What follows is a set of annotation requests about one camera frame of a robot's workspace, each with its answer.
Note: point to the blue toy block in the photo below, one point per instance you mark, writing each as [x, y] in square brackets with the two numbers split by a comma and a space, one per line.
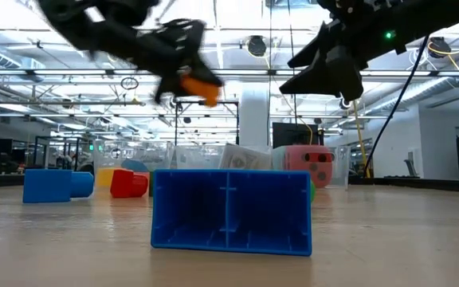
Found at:
[229, 211]
[134, 165]
[46, 186]

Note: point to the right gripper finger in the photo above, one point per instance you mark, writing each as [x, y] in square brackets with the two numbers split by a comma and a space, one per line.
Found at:
[319, 44]
[333, 75]

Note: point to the black metal stand frame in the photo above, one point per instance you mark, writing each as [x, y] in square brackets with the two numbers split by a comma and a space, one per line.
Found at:
[229, 103]

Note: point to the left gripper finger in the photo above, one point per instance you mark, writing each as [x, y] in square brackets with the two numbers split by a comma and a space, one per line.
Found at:
[203, 73]
[169, 85]

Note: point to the cyan foam die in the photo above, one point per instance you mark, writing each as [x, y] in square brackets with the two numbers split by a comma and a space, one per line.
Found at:
[279, 157]

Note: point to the orange toy block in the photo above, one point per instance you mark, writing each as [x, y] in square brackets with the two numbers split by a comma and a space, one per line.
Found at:
[199, 91]

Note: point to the silver playing card box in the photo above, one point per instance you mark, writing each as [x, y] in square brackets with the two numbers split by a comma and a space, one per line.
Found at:
[245, 159]

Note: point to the white square column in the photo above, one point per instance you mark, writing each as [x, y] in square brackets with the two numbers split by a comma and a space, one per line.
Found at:
[253, 115]

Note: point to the black monitor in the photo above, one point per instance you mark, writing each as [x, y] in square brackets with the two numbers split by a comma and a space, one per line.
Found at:
[293, 135]

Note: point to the yellow toy block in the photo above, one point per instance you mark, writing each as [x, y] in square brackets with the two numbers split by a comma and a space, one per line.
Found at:
[104, 177]

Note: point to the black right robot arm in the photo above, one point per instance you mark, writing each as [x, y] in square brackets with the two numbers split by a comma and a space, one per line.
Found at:
[432, 20]

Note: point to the red foam die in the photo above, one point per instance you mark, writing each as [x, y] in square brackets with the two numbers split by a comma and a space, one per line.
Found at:
[309, 167]

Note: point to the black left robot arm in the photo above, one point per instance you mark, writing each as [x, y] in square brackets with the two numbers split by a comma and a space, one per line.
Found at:
[94, 28]

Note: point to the green toy block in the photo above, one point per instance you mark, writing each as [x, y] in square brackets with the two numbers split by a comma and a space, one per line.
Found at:
[313, 190]

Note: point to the red toy block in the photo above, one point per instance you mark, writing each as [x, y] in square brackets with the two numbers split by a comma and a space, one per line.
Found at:
[128, 184]

